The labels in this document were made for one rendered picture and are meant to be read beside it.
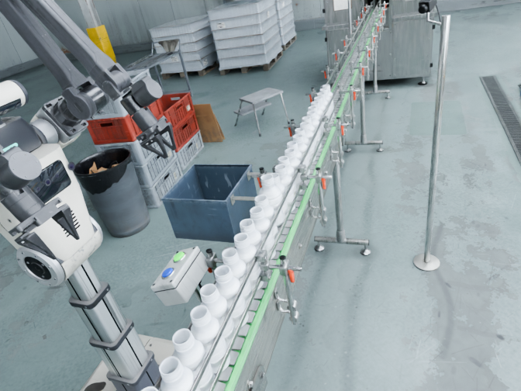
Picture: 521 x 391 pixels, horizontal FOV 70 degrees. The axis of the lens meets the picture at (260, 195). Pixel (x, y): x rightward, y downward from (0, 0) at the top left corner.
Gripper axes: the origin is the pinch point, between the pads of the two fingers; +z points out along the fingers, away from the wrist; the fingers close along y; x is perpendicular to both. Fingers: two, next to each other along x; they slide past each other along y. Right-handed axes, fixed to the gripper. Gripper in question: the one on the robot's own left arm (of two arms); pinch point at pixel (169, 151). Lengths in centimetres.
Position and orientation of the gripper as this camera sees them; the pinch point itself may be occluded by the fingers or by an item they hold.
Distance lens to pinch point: 120.4
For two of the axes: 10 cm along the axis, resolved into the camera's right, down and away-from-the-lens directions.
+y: 2.1, -5.1, 8.3
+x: -8.2, 3.7, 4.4
